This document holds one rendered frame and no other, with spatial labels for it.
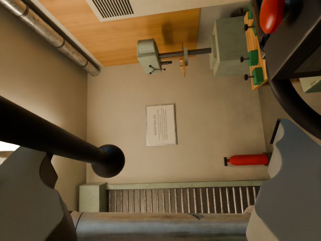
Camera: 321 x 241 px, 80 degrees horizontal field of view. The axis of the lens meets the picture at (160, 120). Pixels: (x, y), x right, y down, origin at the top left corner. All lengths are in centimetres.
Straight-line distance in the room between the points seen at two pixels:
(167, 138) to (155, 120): 34
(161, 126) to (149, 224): 256
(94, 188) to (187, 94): 193
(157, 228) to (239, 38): 208
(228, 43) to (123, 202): 252
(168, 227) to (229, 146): 259
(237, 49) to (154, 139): 167
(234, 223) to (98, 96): 308
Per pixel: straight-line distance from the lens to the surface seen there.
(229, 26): 237
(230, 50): 223
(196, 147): 294
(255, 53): 167
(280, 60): 20
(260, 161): 293
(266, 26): 19
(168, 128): 295
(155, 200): 303
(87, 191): 306
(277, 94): 35
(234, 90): 315
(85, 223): 48
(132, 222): 47
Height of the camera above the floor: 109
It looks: 7 degrees up
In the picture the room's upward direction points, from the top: 94 degrees counter-clockwise
